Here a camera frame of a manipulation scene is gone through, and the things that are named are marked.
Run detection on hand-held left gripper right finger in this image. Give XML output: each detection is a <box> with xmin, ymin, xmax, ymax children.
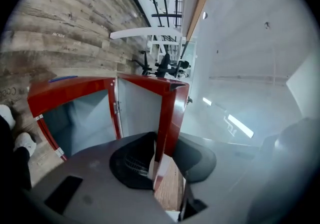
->
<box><xmin>163</xmin><ymin>133</ymin><xmax>261</xmax><ymax>224</ymax></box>

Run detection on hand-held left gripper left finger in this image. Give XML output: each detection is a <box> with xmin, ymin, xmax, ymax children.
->
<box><xmin>31</xmin><ymin>131</ymin><xmax>179</xmax><ymax>224</ymax></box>

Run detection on white ceiling pipes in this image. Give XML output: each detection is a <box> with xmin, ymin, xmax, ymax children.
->
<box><xmin>223</xmin><ymin>114</ymin><xmax>238</xmax><ymax>137</ymax></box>

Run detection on long ceiling tube light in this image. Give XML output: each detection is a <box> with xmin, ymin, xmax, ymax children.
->
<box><xmin>226</xmin><ymin>113</ymin><xmax>255</xmax><ymax>139</ymax></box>

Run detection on person's white shoe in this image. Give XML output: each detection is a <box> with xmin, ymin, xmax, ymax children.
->
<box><xmin>12</xmin><ymin>131</ymin><xmax>38</xmax><ymax>158</ymax></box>
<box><xmin>0</xmin><ymin>104</ymin><xmax>17</xmax><ymax>132</ymax></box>

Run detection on person's black trousers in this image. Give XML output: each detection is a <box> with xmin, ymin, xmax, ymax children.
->
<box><xmin>0</xmin><ymin>114</ymin><xmax>33</xmax><ymax>192</ymax></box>

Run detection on blue strip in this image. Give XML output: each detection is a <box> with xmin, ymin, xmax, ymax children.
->
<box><xmin>48</xmin><ymin>75</ymin><xmax>79</xmax><ymax>84</ymax></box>

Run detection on black headrest office chair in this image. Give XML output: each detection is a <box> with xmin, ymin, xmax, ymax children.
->
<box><xmin>131</xmin><ymin>50</ymin><xmax>181</xmax><ymax>79</ymax></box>

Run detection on white standing desk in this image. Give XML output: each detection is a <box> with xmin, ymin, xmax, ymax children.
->
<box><xmin>146</xmin><ymin>34</ymin><xmax>187</xmax><ymax>63</ymax></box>

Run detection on black metal railing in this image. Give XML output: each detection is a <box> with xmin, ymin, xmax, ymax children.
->
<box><xmin>138</xmin><ymin>0</ymin><xmax>185</xmax><ymax>53</ymax></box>

